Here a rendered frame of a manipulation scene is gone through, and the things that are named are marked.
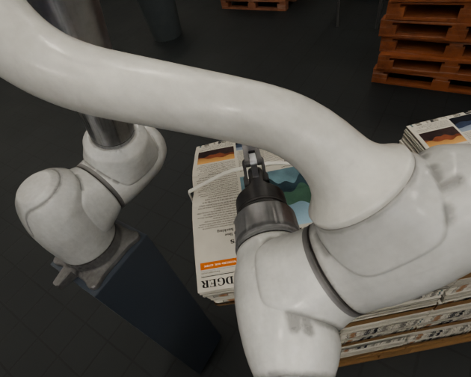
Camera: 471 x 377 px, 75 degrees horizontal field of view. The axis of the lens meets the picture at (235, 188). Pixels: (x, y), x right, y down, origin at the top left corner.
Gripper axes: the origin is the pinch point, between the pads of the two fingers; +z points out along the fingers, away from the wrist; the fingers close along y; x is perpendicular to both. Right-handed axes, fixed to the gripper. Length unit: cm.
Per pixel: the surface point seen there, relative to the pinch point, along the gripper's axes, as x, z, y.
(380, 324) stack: 32, -11, 74
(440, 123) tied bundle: 54, 21, 22
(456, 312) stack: 57, -10, 76
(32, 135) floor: -219, 244, 115
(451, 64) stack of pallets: 168, 175, 91
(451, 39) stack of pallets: 164, 177, 72
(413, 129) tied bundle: 47, 21, 22
